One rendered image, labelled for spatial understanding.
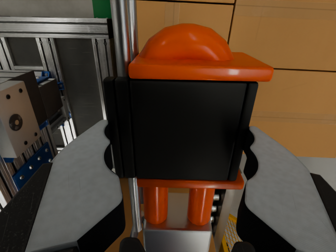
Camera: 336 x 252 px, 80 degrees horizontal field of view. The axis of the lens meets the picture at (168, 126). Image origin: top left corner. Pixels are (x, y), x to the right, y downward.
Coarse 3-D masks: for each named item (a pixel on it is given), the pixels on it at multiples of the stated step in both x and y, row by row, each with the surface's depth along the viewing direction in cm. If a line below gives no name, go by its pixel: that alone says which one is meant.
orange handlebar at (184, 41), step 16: (160, 32) 11; (176, 32) 11; (192, 32) 11; (208, 32) 11; (144, 48) 12; (160, 48) 11; (176, 48) 11; (192, 48) 11; (208, 48) 11; (224, 48) 11; (144, 192) 17; (160, 192) 16; (192, 192) 17; (208, 192) 16; (144, 208) 18; (160, 208) 17; (192, 208) 17; (208, 208) 17
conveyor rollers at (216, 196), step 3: (216, 192) 110; (216, 195) 108; (213, 198) 108; (216, 198) 108; (213, 204) 114; (213, 207) 113; (213, 210) 113; (210, 216) 117; (213, 216) 117; (213, 219) 117
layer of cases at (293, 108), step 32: (160, 0) 70; (192, 0) 66; (224, 0) 66; (256, 0) 66; (288, 0) 65; (320, 0) 65; (224, 32) 70; (256, 32) 70; (288, 32) 70; (320, 32) 70; (288, 64) 75; (320, 64) 75; (256, 96) 81; (288, 96) 81; (320, 96) 81; (288, 128) 88; (320, 128) 88
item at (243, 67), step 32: (160, 64) 10; (192, 64) 10; (224, 64) 10; (256, 64) 10; (160, 96) 11; (192, 96) 11; (224, 96) 11; (160, 128) 12; (192, 128) 12; (224, 128) 12; (160, 160) 13; (192, 160) 13; (224, 160) 13
